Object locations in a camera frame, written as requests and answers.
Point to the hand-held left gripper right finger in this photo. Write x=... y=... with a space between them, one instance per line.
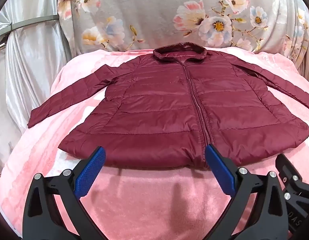
x=219 y=170

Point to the maroon puffer jacket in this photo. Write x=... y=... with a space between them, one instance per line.
x=157 y=110

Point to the pink fleece blanket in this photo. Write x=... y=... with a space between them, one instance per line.
x=149 y=200

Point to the curved metal rail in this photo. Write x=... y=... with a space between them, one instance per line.
x=27 y=24

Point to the grey floral sheet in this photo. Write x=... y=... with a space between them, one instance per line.
x=154 y=12

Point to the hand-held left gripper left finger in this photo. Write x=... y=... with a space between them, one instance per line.
x=90 y=172

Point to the silver satin curtain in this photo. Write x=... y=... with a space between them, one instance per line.
x=32 y=62

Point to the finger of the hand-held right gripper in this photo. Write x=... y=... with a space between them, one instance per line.
x=295 y=187

